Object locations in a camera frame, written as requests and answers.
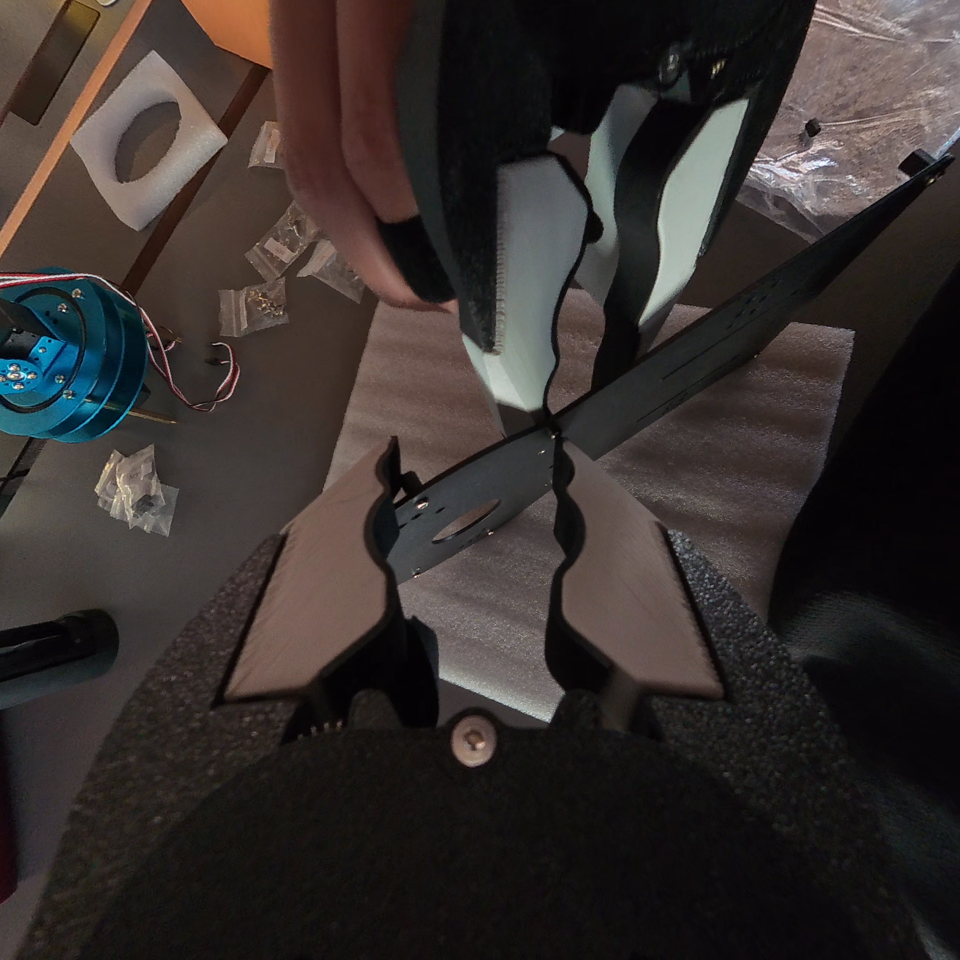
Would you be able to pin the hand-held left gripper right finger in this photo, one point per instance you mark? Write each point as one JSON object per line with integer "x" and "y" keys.
{"x": 638, "y": 600}

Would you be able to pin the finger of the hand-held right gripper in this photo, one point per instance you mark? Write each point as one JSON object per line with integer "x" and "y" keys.
{"x": 533, "y": 247}
{"x": 698, "y": 195}

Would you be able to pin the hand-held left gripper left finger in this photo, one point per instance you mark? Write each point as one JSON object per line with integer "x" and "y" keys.
{"x": 315, "y": 600}

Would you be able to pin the black metal chassis plate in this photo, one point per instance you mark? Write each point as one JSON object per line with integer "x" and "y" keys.
{"x": 675, "y": 360}

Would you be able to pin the large clear plastic bag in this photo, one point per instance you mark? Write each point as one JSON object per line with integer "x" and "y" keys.
{"x": 862, "y": 91}

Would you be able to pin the person's right hand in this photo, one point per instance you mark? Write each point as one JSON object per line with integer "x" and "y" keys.
{"x": 338, "y": 112}

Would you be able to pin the white foam sheet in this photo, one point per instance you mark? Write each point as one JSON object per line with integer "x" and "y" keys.
{"x": 420, "y": 360}

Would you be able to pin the dark teal object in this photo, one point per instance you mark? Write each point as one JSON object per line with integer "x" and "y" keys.
{"x": 60, "y": 653}

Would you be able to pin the orange cardboard box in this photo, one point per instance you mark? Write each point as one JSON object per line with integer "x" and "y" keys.
{"x": 226, "y": 30}

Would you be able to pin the scattered small screw bags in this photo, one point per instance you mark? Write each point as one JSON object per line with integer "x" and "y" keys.
{"x": 255, "y": 308}

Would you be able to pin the white foam insert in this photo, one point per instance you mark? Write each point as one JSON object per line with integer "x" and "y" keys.
{"x": 203, "y": 135}

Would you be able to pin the blue round metal part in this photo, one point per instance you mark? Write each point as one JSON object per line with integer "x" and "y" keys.
{"x": 98, "y": 352}

